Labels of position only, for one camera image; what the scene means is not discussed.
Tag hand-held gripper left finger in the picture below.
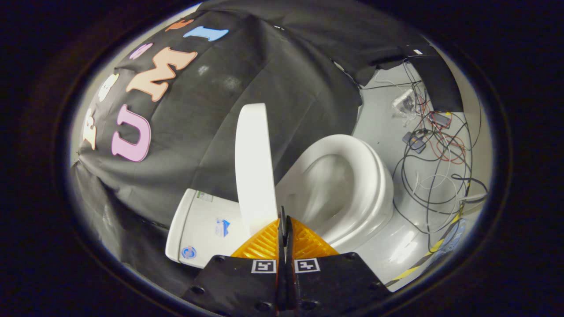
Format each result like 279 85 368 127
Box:
183 206 287 317

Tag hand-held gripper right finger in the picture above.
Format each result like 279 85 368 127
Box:
286 216 393 317

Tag white toilet bowl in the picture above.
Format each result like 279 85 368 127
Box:
326 194 445 289

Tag white toilet seat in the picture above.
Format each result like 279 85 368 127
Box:
275 134 394 248

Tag yellow black striped tape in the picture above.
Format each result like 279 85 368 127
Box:
386 214 468 288

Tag small grey device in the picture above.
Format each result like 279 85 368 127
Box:
402 130 429 154

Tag clear plastic bag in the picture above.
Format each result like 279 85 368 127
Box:
391 89 418 120

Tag black backdrop cloth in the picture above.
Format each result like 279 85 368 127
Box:
73 0 441 300

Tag tangle of black cables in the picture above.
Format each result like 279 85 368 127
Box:
359 59 490 254

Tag red cable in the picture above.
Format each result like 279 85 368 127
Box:
421 100 468 166

